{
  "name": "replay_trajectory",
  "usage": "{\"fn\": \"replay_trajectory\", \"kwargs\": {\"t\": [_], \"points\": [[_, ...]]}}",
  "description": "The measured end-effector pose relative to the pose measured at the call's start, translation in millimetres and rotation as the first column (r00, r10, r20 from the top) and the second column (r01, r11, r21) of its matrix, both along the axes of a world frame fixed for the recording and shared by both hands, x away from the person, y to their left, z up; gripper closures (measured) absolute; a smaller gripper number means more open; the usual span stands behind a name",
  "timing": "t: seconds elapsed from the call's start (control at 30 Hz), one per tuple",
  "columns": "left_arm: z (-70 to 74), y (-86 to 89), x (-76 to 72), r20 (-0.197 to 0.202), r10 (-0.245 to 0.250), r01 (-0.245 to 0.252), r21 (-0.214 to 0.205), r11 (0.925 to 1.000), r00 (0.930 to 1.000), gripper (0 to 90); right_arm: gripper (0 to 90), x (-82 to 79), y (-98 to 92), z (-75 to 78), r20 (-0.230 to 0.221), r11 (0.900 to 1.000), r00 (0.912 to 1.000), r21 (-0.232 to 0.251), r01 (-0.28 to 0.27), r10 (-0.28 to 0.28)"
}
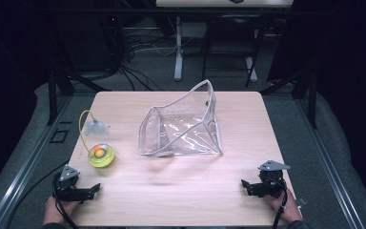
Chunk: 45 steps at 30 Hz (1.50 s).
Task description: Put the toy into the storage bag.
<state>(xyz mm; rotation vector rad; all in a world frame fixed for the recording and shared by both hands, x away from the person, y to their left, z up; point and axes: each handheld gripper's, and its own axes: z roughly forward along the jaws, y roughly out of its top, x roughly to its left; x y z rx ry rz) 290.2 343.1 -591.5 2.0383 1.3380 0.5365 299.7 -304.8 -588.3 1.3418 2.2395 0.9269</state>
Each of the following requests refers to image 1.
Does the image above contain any yellow toy lamp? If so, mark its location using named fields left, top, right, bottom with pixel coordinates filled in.
left=78, top=109, right=116, bottom=169

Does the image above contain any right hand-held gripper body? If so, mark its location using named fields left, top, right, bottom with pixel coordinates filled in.
left=257, top=159, right=292, bottom=199

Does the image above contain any clear plastic zipper bag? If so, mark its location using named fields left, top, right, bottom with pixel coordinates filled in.
left=136, top=78, right=224, bottom=158

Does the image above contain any aluminium floor rail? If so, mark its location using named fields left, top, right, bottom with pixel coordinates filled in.
left=294, top=94, right=366, bottom=229
left=0, top=94, right=74, bottom=229

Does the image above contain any black metal stand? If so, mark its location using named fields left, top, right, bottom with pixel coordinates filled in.
left=259, top=65, right=319, bottom=130
left=45, top=65, right=112, bottom=127

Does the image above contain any black chair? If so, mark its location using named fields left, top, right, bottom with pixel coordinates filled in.
left=201, top=13, right=270, bottom=89

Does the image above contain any bundle of floor cables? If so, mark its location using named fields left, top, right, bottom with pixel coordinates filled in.
left=117, top=30, right=180, bottom=93

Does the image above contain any long black floor cable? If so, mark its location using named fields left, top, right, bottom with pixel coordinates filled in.
left=5, top=158, right=71, bottom=229

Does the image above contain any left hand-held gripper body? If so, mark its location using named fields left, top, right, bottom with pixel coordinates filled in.
left=51, top=163, right=89, bottom=202

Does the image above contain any black rectangular floor frame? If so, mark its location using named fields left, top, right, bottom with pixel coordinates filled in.
left=49, top=128, right=71, bottom=144

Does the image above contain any white desk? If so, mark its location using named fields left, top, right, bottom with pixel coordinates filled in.
left=154, top=0, right=295, bottom=83

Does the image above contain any person's left hand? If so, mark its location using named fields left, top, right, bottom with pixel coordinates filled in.
left=42, top=198, right=79, bottom=225

